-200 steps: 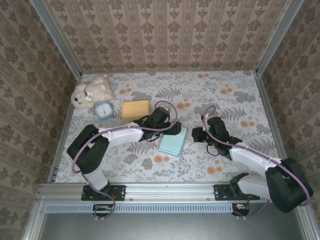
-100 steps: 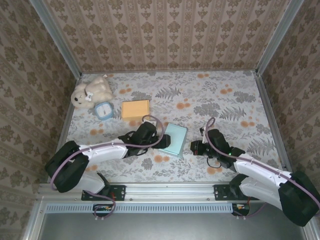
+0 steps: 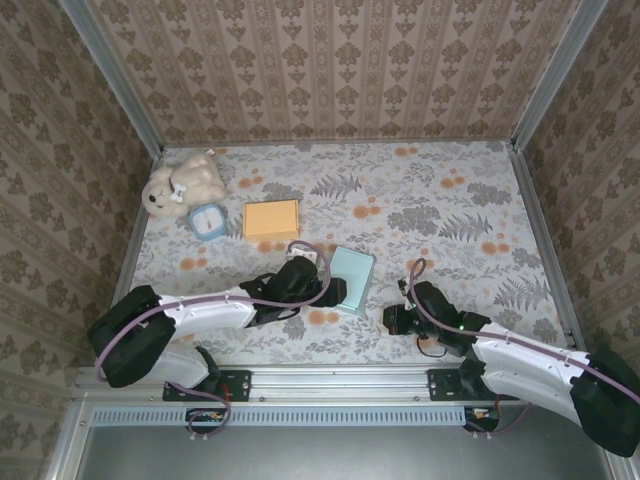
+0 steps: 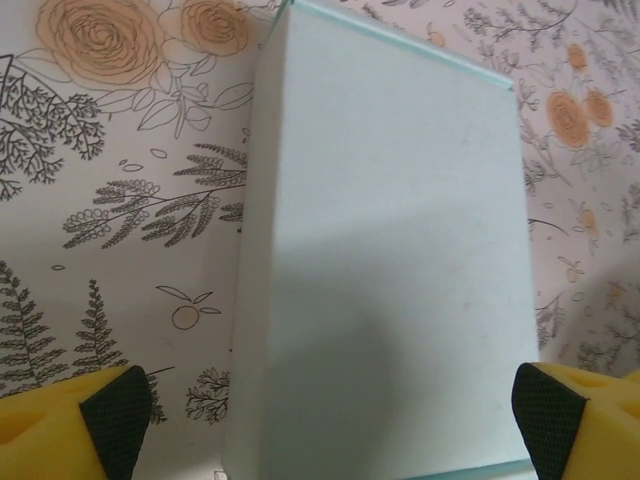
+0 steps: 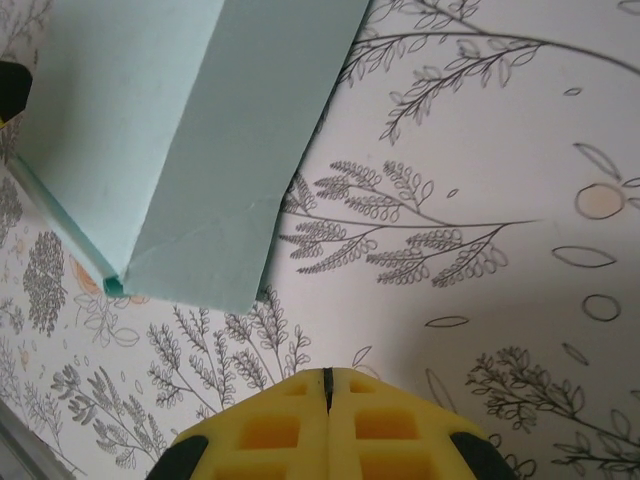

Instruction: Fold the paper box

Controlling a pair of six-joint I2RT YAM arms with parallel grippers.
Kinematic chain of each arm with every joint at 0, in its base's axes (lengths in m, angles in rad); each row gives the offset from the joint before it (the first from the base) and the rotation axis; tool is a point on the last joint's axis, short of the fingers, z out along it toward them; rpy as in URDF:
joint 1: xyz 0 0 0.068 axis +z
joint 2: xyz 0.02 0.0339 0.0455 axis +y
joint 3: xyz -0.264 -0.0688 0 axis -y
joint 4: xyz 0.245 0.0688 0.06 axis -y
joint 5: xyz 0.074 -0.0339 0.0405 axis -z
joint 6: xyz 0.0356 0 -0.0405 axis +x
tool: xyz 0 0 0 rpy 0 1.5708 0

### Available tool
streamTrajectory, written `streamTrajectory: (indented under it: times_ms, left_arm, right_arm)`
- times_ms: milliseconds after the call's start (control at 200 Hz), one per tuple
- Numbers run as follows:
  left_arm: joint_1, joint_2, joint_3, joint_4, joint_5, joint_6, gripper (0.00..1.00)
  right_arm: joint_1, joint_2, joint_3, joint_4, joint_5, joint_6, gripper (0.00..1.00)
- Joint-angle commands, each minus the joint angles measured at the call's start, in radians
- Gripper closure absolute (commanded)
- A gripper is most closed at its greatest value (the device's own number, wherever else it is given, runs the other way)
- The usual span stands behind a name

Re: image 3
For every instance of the light blue paper box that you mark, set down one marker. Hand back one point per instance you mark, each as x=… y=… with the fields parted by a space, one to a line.
x=355 y=270

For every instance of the orange paper box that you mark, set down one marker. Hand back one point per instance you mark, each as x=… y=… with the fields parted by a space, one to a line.
x=272 y=220

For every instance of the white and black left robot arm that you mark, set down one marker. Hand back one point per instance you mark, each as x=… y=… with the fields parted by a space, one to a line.
x=215 y=310

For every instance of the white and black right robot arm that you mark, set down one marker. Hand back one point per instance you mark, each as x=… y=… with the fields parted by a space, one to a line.
x=525 y=370

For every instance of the floral patterned table cover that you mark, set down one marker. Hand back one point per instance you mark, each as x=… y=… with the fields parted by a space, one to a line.
x=350 y=350

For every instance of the small blue square clock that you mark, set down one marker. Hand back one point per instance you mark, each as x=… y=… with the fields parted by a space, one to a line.
x=207 y=221

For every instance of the small black connector board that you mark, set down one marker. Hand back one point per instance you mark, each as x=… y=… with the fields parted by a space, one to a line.
x=205 y=416
x=482 y=414

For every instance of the grey metal panel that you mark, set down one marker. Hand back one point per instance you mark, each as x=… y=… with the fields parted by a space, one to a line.
x=350 y=455

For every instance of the cream plush dog toy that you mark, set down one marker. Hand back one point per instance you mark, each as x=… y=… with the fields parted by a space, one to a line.
x=197 y=175

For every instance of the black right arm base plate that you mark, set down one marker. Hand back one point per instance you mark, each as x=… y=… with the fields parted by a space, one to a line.
x=442 y=385

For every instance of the aluminium mounting rail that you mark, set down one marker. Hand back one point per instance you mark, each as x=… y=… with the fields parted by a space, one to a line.
x=340 y=382

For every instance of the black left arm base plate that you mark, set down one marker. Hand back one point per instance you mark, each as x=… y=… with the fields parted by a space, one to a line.
x=240 y=385

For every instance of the aluminium table side rail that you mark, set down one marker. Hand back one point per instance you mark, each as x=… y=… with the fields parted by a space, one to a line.
x=131 y=250
x=547 y=250

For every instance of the aluminium frame post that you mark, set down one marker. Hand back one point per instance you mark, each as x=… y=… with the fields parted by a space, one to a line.
x=117 y=75
x=556 y=75

